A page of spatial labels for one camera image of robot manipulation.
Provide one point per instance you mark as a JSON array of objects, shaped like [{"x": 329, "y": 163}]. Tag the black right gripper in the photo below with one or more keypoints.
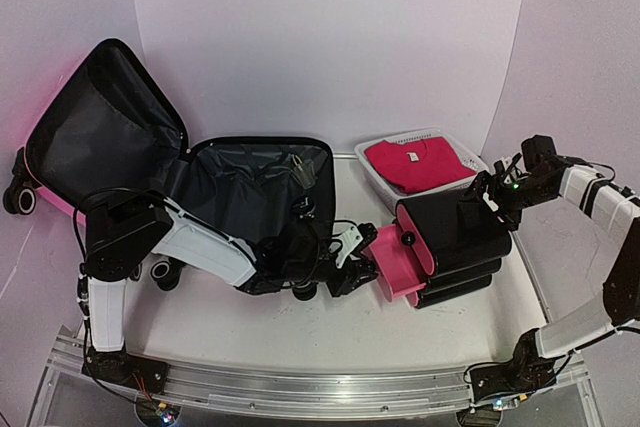
[{"x": 485, "y": 192}]

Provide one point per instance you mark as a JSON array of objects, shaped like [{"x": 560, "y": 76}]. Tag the dark round cosmetic compact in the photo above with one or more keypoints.
[{"x": 304, "y": 207}]

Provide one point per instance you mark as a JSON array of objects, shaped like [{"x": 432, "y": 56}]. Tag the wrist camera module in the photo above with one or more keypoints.
[
  {"x": 344, "y": 244},
  {"x": 504, "y": 168}
]

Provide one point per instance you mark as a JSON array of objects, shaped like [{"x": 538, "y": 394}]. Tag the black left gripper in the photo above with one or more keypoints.
[{"x": 353, "y": 275}]

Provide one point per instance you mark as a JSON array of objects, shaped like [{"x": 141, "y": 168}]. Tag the pink and black drawer organizer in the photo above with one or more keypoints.
[{"x": 438, "y": 247}]

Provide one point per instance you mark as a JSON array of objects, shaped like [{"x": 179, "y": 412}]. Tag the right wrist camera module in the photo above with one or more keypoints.
[{"x": 504, "y": 168}]

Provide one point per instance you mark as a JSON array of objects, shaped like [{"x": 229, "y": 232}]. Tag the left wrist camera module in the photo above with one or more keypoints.
[{"x": 344, "y": 244}]

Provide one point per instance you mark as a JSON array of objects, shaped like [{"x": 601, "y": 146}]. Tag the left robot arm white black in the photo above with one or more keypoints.
[{"x": 124, "y": 226}]

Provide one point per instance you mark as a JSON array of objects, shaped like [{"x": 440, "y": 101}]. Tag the red garment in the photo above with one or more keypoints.
[{"x": 417, "y": 166}]

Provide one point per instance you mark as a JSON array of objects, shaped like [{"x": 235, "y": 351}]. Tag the pink hard-shell kids suitcase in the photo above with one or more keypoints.
[{"x": 111, "y": 126}]

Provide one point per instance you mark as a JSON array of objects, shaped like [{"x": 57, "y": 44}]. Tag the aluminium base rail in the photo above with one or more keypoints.
[{"x": 290, "y": 395}]

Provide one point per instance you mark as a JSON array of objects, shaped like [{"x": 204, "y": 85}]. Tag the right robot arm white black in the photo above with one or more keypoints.
[{"x": 611, "y": 212}]

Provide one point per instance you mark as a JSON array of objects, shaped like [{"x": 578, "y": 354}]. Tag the white perforated plastic basket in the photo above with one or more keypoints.
[{"x": 389, "y": 194}]

